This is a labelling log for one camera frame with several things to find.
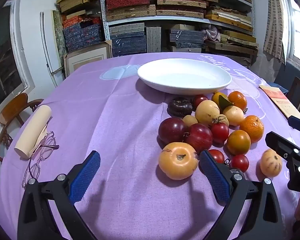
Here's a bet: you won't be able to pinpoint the brown wooden armchair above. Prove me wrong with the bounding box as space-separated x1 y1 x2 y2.
0 92 44 170

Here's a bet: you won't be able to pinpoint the purple tablecloth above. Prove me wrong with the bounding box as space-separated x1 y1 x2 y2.
0 52 300 240

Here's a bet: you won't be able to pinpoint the white board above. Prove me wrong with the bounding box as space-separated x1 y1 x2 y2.
40 11 65 85

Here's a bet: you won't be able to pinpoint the stack of blue floral boxes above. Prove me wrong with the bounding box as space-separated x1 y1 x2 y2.
62 17 103 53

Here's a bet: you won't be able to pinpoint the white framed window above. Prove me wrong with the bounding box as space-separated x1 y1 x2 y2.
0 0 35 130

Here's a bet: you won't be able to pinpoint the stack of dark blue boxes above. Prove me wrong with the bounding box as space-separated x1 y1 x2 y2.
169 29 207 53

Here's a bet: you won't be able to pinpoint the stack of grey blue boxes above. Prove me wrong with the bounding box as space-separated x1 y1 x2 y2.
109 23 148 57

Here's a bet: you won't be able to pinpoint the upright grey boxes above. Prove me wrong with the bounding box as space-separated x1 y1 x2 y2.
146 27 162 53

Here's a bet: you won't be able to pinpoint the stack of wooden framed boxes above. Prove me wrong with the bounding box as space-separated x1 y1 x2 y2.
205 5 259 65

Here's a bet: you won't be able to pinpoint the tan booklet with red label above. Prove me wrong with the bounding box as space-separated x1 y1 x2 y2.
259 85 300 120

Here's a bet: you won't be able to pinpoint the yellow orange persimmon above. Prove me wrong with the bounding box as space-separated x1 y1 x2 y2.
211 92 234 112

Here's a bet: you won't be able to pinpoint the striped pepino melon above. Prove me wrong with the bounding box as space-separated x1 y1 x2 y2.
260 149 283 177

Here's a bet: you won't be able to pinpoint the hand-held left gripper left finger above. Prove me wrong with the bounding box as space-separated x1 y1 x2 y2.
17 150 101 240

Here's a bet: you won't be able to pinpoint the large orange tangerine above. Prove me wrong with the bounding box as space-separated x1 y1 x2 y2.
239 115 265 143

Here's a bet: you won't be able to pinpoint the small pale yellow melon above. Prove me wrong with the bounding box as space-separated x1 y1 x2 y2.
222 105 245 127

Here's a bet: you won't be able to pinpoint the green marbled board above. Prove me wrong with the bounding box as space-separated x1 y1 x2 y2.
52 10 67 55

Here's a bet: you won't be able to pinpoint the small tan longan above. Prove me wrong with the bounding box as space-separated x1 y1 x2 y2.
215 114 230 127
182 115 198 128

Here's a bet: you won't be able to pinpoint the dark purple fruit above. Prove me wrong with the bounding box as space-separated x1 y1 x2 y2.
167 97 193 117

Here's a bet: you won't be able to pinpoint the small dark red plum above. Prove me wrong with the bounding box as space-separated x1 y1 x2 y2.
192 94 209 110

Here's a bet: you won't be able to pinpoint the checkered curtain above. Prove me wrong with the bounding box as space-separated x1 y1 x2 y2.
262 0 290 65

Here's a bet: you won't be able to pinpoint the pink cloth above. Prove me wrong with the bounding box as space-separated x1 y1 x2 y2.
205 25 222 42

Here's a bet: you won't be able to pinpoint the green leaf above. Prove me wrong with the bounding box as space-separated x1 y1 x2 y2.
219 95 234 110

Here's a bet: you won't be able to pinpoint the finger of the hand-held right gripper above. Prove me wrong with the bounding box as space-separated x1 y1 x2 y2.
288 115 300 132
265 131 300 159

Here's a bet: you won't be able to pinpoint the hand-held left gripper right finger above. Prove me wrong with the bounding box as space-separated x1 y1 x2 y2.
199 150 284 240

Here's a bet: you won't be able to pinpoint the red tomato with stem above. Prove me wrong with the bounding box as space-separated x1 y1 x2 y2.
210 116 230 144

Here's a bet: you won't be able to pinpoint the large dark red plum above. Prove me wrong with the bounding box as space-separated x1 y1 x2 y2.
158 117 187 145

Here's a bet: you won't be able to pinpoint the pink frame eyeglasses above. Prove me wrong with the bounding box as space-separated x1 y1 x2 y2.
22 131 60 188

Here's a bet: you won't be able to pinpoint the orange yellow tomato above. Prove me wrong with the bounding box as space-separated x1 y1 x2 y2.
226 129 251 155

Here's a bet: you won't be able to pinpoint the beige paper roll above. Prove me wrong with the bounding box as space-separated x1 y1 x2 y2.
14 105 52 160

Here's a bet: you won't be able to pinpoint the wooden picture frame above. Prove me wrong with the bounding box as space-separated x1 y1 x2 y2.
64 40 113 77

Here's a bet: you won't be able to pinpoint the red cherry tomato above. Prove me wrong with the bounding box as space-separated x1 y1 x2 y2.
230 154 249 172
207 149 225 164

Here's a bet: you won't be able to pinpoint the white oval plate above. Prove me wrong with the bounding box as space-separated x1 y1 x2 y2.
137 58 232 95

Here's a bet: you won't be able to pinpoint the small orange tangerine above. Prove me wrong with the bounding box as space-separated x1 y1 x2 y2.
227 91 248 112

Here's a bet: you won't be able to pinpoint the grey metal shelving unit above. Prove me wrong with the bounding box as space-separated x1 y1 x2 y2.
99 0 257 55

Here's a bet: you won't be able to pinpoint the stack of tan woven boxes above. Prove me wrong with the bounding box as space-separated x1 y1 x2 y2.
106 0 219 22

